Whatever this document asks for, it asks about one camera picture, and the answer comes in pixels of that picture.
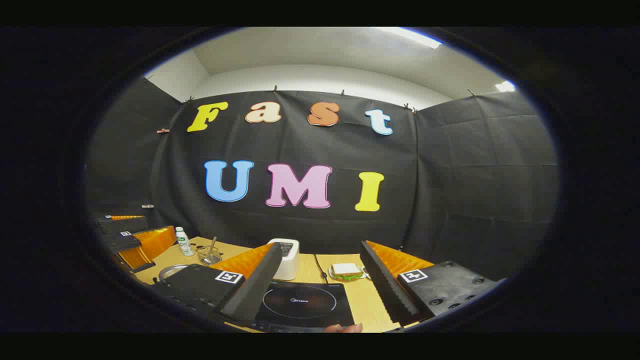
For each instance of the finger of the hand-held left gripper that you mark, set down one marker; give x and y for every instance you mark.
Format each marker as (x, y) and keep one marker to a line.
(152, 242)
(122, 226)

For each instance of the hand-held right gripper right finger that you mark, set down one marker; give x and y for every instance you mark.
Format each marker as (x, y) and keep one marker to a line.
(387, 287)

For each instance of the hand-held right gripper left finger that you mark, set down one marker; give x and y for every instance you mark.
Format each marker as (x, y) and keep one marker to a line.
(252, 290)

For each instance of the black induction cooktop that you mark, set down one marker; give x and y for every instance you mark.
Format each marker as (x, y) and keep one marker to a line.
(305, 305)

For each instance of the small white green bottle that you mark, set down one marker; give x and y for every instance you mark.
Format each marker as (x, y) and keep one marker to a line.
(185, 245)

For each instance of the sandwich with lettuce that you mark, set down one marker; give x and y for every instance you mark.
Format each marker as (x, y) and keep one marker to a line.
(346, 270)

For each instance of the white toaster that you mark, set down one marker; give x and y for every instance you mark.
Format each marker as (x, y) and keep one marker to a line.
(289, 260)

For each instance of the white sandwich plate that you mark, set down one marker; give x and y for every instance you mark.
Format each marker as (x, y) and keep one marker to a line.
(337, 277)

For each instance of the wooden stick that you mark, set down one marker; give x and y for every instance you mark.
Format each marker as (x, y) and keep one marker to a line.
(213, 243)

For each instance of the small ceiling light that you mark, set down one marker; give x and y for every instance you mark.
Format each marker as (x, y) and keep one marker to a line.
(505, 86)

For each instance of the long ceiling light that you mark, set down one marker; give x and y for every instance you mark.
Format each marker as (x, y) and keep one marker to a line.
(410, 36)

